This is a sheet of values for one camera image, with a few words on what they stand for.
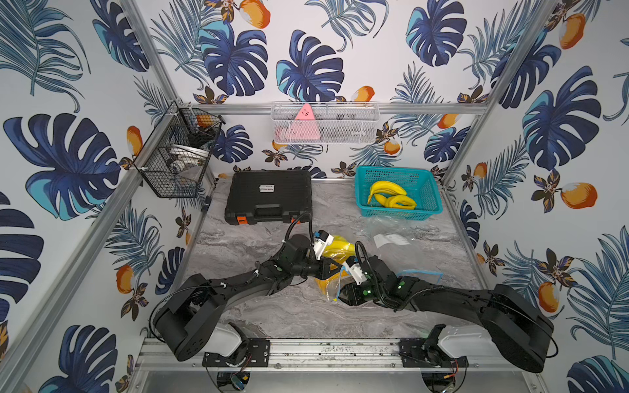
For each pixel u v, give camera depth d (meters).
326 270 0.72
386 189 1.10
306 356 0.75
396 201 1.04
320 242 0.75
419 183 1.13
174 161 0.84
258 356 0.74
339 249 0.87
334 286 0.78
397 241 0.92
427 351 0.66
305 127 0.90
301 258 0.69
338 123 0.95
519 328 0.43
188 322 0.43
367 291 0.72
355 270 0.77
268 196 1.07
